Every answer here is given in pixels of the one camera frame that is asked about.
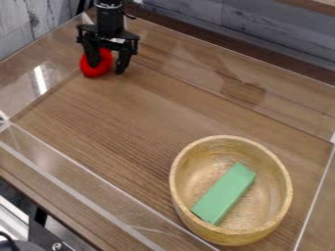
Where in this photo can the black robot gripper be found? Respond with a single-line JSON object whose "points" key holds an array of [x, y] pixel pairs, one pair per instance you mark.
{"points": [[124, 42]]}

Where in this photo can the red plush strawberry toy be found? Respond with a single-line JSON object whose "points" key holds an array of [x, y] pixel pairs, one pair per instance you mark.
{"points": [[101, 68]]}

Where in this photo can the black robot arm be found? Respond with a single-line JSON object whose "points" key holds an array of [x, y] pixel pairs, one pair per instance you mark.
{"points": [[109, 21]]}

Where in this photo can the wooden bowl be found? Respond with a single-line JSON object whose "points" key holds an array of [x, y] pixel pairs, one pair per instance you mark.
{"points": [[256, 214]]}

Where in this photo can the green rectangular block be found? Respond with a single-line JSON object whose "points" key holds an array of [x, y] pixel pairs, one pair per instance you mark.
{"points": [[215, 203]]}

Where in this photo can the clear acrylic tray wall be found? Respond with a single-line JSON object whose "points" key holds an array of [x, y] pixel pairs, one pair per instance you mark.
{"points": [[88, 143]]}

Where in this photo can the black metal table frame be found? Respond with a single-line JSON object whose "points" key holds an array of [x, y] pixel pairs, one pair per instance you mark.
{"points": [[28, 229]]}

